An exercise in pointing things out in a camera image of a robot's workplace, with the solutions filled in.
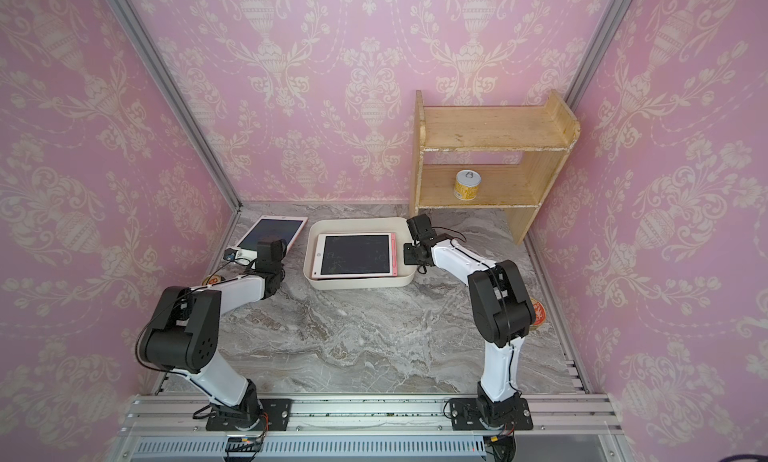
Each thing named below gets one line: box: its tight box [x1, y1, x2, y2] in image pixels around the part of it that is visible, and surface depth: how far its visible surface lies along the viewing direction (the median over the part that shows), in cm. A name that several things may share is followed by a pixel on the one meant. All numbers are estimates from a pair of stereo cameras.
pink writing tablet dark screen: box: [311, 232, 398, 279], surface depth 105 cm
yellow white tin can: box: [453, 169, 482, 201], surface depth 93 cm
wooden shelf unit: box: [410, 90, 581, 244], surface depth 85 cm
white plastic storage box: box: [303, 217, 416, 291], surface depth 100 cm
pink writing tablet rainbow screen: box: [235, 215, 308, 253], surface depth 112 cm
